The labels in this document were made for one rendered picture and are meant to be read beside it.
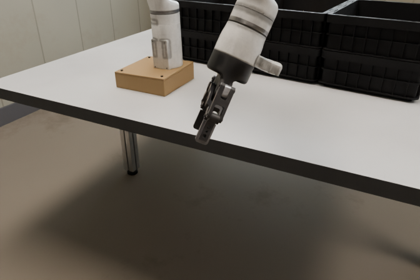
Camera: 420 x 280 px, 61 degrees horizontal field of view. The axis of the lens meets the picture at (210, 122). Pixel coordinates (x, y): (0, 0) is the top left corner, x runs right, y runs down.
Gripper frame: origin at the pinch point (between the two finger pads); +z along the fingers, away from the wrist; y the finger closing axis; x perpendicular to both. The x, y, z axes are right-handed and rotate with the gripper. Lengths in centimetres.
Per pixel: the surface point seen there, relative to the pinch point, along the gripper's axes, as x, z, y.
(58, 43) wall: -95, 25, -231
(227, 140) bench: 9.8, 3.6, -20.7
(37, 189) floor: -47, 84, -116
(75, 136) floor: -48, 69, -171
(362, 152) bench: 37.4, -7.5, -13.3
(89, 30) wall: -84, 8, -258
